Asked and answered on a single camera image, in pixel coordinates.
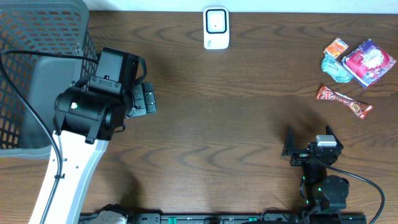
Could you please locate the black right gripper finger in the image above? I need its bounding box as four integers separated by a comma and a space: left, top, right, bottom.
326, 125, 340, 143
281, 127, 295, 156

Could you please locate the orange tissue pack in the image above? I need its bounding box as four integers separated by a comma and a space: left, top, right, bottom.
323, 37, 349, 58

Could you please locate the white barcode scanner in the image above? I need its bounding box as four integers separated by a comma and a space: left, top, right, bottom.
203, 7, 230, 50

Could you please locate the purple red snack bag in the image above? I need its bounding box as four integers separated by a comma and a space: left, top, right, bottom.
341, 39, 396, 88

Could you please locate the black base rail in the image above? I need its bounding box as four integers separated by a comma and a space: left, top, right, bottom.
79, 212, 368, 224

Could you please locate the green flushable wipes pack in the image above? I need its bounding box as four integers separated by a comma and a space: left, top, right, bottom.
321, 54, 353, 83

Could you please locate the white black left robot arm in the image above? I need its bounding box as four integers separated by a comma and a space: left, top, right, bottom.
29, 48, 157, 223

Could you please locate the orange brown candy wrapper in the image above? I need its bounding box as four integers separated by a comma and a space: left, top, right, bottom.
315, 85, 373, 119

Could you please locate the grey plastic mesh basket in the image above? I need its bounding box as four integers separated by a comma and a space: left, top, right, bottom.
1, 0, 97, 159

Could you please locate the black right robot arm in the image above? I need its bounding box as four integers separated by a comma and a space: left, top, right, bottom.
282, 126, 349, 213

